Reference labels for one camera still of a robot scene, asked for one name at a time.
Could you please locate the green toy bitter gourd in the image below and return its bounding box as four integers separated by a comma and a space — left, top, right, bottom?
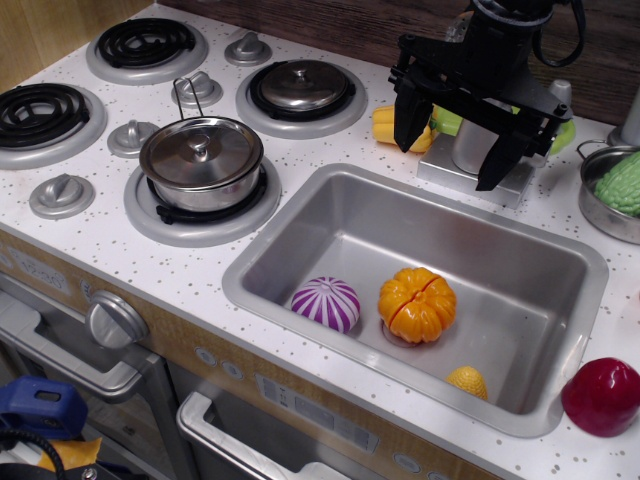
595, 152, 639, 217

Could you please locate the silver stove knob front-left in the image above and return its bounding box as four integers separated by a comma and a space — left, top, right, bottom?
29, 174, 96, 220

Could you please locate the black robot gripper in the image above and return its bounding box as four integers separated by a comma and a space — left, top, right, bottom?
389, 8, 572, 191

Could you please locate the silver toy faucet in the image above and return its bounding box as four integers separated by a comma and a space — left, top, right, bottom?
416, 120, 535, 209

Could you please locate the silver stove knob left-centre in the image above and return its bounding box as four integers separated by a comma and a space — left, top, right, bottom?
107, 120, 159, 159

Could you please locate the silver oven door handle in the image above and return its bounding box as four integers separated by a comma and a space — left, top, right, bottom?
1, 274, 170, 403

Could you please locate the black cable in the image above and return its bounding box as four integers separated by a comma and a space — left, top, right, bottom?
531, 0, 587, 69

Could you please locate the small steel pot lid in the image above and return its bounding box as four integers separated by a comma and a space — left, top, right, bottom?
255, 60, 351, 113

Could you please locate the back right stove burner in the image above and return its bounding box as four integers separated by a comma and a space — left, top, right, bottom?
235, 60, 368, 140

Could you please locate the front stove burner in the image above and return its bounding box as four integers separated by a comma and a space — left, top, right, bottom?
124, 159, 281, 248

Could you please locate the blue clamp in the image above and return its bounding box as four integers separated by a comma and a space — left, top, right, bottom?
1, 376, 88, 440

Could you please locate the purple white toy onion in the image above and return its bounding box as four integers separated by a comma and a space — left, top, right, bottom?
290, 276, 361, 334

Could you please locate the silver dishwasher door handle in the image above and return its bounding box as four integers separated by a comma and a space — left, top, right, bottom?
177, 392, 347, 480

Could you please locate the dark red toy fruit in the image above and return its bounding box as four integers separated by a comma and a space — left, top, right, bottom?
561, 357, 639, 438

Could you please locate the steel pot with lid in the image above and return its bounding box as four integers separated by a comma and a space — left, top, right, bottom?
138, 76, 265, 213

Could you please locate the silver stove knob middle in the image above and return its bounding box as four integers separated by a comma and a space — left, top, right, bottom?
171, 71, 223, 109

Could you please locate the silver stove knob top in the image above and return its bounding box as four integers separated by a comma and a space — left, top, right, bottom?
224, 32, 272, 67

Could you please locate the back left stove burner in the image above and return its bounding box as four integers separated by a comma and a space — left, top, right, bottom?
86, 18, 208, 86

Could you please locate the steel bowl at right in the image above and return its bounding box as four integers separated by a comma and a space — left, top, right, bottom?
576, 140, 639, 245

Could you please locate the silver sink basin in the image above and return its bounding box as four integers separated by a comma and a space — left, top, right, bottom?
222, 164, 609, 438

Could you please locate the stove burner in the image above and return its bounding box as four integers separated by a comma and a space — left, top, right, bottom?
124, 159, 281, 248
235, 60, 368, 140
1, 83, 107, 170
86, 18, 208, 86

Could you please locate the silver oven dial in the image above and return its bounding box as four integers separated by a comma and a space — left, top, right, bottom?
85, 290, 149, 350

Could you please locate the orange toy pumpkin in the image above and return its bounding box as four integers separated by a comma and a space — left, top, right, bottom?
377, 267, 457, 344

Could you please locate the yellow toy corn piece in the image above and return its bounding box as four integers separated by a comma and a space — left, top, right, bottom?
445, 366, 488, 400

